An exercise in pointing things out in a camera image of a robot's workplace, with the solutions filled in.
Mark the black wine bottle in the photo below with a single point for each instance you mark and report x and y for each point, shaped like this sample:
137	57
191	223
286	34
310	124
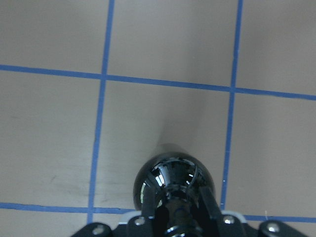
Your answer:
177	177

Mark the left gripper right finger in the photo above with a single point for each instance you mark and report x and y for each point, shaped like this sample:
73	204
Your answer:
208	212

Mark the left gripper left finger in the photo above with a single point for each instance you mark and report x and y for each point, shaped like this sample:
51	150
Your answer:
149	210

